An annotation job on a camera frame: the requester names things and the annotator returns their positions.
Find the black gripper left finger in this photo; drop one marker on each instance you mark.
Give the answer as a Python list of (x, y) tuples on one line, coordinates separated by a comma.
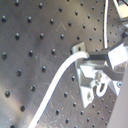
[(99, 55)]

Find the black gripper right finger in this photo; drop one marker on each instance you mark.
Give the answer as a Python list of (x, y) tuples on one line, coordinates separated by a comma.
[(116, 76)]

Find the white plastic cable clip fixture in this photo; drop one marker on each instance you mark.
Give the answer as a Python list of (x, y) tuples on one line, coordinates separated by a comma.
[(91, 81)]

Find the white bracket at top right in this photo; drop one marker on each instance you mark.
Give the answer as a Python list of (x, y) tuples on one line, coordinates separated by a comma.
[(122, 8)]

